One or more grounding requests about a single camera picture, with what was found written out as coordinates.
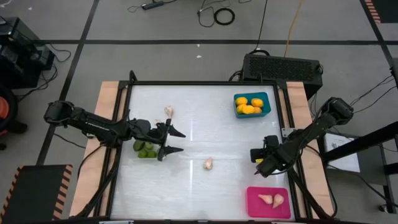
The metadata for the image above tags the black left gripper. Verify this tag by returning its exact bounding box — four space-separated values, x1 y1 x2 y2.
128 118 187 162

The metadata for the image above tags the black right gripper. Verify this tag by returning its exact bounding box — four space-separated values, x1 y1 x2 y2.
254 146 295 179

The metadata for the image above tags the large dark green avocado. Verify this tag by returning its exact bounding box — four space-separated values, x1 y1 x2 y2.
132 139 146 152

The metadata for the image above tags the teal plastic basket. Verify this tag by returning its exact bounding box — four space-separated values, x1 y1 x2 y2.
233 91 272 119

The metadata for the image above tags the pink plastic basket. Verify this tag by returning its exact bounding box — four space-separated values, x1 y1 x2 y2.
245 186 292 220

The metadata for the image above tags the clear plastic basket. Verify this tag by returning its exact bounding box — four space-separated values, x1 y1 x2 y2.
129 138 162 161

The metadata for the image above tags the white paper sheet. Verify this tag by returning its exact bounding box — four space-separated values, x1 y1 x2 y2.
323 132 361 174

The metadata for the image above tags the light wooden board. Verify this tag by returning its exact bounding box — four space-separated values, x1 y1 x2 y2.
278 81 335 218
68 80 128 218

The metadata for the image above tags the black computer case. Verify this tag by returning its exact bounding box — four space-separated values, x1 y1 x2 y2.
241 53 324 101

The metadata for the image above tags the black power strip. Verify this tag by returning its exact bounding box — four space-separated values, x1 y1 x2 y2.
141 1 165 11

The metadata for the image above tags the black mat orange striped edge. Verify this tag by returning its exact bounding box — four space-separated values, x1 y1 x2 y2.
0 164 74 224
363 0 398 24

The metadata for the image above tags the orange and black round device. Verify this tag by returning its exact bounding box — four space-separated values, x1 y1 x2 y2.
0 83 29 152

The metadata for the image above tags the black equipment cart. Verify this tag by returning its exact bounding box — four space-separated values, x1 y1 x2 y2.
0 16 56 90

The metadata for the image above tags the black metal table frame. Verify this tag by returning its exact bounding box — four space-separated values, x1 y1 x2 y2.
70 70 338 224

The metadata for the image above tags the black metal stand frame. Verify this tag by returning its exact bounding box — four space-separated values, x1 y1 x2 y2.
323 120 398 215

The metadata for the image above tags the black coiled cable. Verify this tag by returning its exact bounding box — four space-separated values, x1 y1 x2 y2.
213 7 236 26

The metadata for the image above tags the thin black cable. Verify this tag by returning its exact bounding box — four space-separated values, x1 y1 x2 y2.
197 0 233 28
349 74 395 106
353 85 398 114

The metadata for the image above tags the yellow cable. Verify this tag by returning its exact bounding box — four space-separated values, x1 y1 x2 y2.
283 0 304 58

